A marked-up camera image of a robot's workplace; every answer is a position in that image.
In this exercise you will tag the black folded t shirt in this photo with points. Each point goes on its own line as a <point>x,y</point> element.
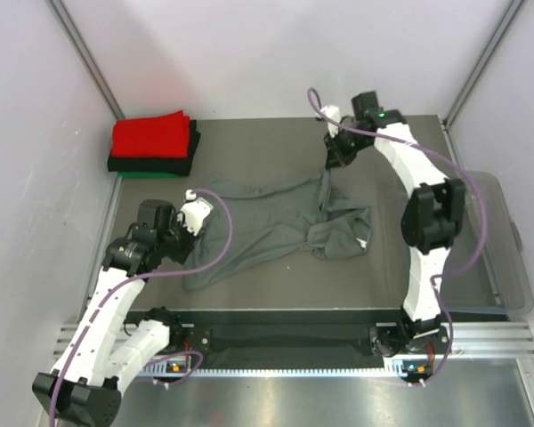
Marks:
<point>179,166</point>

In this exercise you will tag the green folded t shirt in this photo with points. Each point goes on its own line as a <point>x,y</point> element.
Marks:
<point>146,175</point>

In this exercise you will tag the right corner aluminium post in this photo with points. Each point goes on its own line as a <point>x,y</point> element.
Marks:
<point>496,39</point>

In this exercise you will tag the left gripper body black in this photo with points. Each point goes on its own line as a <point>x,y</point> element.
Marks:
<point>177,243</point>

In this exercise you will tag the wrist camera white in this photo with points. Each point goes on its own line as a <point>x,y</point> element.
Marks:
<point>194,213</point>
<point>330,115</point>

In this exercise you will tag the red folded t shirt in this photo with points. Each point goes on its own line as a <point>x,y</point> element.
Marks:
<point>165,136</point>

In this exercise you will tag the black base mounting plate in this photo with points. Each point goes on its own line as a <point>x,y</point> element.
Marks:
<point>299,338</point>

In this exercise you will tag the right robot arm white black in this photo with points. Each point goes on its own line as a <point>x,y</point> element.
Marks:
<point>431,221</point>

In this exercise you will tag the corner aluminium post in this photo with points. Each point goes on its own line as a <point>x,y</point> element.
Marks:
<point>72,32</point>
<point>496,39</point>

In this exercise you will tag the clear plastic bin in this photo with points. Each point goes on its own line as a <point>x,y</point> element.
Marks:
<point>497,283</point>

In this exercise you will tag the aluminium frame rail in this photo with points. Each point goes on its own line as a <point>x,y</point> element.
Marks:
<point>492,340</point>

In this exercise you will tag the left corner aluminium post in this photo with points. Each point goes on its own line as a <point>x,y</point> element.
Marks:
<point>72,32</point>

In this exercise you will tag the slotted cable duct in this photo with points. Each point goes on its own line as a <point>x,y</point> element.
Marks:
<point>401,368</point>

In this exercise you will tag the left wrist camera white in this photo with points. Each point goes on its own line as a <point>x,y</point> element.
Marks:
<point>194,213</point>

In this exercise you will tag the grey t shirt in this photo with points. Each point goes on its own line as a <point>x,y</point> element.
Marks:
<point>251,225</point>

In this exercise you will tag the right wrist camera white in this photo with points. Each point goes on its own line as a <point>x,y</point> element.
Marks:
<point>330,115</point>

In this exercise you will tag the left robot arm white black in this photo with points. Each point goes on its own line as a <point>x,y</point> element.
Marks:
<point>87,383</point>

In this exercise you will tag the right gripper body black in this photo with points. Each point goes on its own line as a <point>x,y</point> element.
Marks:
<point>345,144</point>

